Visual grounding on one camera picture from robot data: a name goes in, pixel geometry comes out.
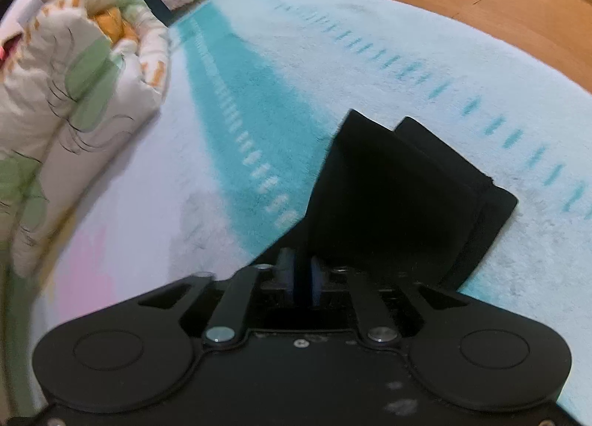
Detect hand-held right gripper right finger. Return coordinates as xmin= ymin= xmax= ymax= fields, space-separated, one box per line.
xmin=307 ymin=255 xmax=468 ymax=346

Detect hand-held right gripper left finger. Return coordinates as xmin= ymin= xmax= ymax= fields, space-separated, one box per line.
xmin=138 ymin=248 xmax=301 ymax=346

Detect floral bed blanket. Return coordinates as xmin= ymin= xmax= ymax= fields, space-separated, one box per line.
xmin=9 ymin=0 xmax=592 ymax=426

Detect black pants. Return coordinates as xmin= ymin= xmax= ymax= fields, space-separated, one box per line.
xmin=296 ymin=109 xmax=519 ymax=297

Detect leaf print pillow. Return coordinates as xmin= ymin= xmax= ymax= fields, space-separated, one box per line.
xmin=0 ymin=0 xmax=142 ymax=98
xmin=0 ymin=24 xmax=173 ymax=276

